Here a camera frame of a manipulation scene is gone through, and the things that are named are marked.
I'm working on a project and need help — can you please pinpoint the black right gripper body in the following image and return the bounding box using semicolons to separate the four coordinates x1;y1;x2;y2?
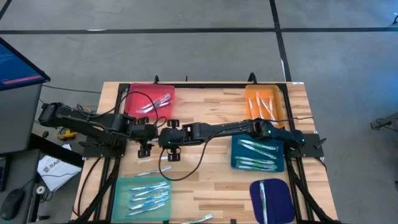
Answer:
157;118;187;162

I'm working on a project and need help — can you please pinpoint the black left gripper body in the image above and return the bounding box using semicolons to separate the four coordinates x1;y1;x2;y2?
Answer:
129;116;159;159

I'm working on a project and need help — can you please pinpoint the blue toothbrush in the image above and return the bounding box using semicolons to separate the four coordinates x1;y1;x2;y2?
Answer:
125;203;167;218
129;192;170;202
129;197;170;211
133;185;171;197
129;182;169;192

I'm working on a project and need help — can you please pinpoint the teal blue plastic bin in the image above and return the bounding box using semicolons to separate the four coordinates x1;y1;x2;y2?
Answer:
230;134;285;173

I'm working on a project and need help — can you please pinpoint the green translucent plastic bin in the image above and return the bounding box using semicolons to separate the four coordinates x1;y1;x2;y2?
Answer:
111;176;172;222

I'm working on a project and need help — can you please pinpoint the red translucent plastic bin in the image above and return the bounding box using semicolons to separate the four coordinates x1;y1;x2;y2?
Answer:
124;83;175;121

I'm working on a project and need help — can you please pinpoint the black desk crossbar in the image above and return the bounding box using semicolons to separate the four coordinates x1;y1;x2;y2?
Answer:
28;133;85;169

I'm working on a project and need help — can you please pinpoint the white printed paper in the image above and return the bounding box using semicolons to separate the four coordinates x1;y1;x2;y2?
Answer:
37;144;83;192

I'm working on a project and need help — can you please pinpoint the orange translucent plastic bin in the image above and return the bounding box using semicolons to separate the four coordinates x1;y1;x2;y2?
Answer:
244;84;285;130

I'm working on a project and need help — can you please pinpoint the navy blue flat tray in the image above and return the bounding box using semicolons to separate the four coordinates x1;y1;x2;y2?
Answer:
249;178;295;224

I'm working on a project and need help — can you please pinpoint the blue screen monitor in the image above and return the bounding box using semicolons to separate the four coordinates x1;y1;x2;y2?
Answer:
0;37;51;91

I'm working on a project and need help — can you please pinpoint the black computer mouse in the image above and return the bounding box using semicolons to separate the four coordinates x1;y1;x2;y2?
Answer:
0;188;25;222

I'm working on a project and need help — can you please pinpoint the grey stand foot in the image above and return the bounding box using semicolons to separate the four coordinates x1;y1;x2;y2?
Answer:
369;111;398;130

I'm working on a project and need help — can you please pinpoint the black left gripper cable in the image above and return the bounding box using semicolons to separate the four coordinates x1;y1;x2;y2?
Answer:
102;90;169;128

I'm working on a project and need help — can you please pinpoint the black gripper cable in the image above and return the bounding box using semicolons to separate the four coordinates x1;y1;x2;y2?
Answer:
158;130;218;182
102;90;169;128

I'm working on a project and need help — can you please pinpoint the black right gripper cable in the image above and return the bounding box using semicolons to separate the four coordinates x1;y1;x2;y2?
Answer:
158;130;218;182

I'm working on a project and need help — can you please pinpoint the yellow cable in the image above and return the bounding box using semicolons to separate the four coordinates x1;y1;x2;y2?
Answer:
57;106;94;141

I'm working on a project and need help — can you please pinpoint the black floor cable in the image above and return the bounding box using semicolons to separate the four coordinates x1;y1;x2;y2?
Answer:
41;83;103;94
375;117;398;134

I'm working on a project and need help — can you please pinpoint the thick black cable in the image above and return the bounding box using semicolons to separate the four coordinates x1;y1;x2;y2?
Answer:
76;155;103;218

